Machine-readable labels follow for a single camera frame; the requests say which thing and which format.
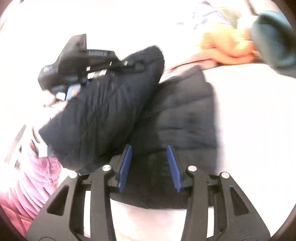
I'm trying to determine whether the black puffer jacket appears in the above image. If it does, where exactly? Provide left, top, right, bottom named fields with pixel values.
left=39, top=46, right=218, bottom=209

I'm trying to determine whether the person's left forearm pink sleeve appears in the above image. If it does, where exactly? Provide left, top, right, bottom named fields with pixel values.
left=1, top=128, right=62, bottom=236

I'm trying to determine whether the person's left hand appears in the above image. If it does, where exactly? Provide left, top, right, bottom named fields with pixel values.
left=41, top=90, right=68, bottom=106

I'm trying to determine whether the cream pink plush blanket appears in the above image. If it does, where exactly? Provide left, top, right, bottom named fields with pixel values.
left=1, top=1, right=295, bottom=235

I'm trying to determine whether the orange puffer jacket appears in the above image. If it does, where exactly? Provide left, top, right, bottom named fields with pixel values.
left=200, top=25, right=256, bottom=65

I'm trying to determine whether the dark green folded garment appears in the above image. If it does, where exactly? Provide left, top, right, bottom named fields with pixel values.
left=250, top=11, right=295, bottom=78

